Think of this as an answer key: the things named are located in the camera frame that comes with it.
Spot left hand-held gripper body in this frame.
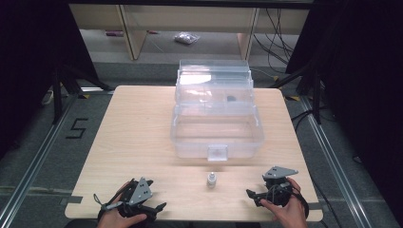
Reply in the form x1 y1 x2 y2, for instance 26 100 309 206
117 177 157 220

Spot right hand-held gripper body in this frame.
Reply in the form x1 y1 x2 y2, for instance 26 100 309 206
261 165 299 207

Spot clear plastic storage box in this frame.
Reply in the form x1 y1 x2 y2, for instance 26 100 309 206
170 59 266 162

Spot person's right hand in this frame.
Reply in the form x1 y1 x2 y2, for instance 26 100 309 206
259 177 309 228

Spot person's left hand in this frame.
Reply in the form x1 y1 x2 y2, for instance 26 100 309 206
96 180 148 228

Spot black metal stand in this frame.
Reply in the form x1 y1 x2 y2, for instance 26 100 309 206
269 60 324 125
50 60 116 125

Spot clear plastic bag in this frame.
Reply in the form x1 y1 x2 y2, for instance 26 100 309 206
173 31 202 46

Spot light wooden shelf unit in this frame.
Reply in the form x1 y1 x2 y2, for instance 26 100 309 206
68 3 311 62

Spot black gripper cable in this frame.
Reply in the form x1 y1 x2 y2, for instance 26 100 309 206
290 185 311 220

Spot metal floor rail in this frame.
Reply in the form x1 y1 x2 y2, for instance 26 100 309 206
300 96 374 228
0 93 80 228

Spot black floor cables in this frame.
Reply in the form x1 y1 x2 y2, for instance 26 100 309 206
252 8 297 66

